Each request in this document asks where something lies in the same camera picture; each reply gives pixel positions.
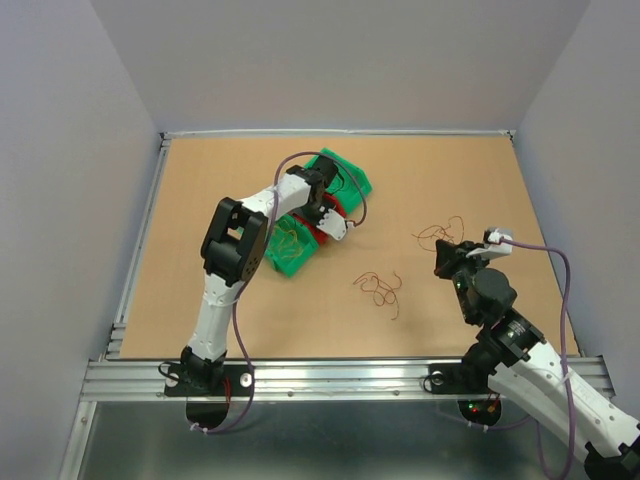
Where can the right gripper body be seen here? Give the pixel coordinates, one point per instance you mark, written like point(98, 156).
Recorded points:
point(461, 280)

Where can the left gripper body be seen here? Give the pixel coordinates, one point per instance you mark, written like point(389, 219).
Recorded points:
point(315, 212)

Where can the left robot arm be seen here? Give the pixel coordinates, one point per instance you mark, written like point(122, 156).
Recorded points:
point(232, 250)

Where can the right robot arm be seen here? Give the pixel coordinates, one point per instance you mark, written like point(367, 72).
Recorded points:
point(512, 357)

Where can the red bin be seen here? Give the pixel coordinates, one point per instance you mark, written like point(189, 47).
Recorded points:
point(320, 236)

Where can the near green bin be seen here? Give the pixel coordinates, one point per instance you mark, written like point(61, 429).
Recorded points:
point(291, 245)

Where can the green bin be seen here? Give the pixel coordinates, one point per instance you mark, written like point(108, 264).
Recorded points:
point(291, 245)
point(349, 183)

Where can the far green bin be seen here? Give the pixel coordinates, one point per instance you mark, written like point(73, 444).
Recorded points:
point(349, 183)

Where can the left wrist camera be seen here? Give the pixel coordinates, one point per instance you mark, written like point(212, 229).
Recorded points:
point(334, 225)

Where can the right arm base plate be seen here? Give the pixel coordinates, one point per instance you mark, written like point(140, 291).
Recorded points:
point(456, 379)

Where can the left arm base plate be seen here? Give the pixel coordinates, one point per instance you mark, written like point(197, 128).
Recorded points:
point(236, 381)

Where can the aluminium rail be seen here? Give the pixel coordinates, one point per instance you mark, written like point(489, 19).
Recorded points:
point(276, 380)

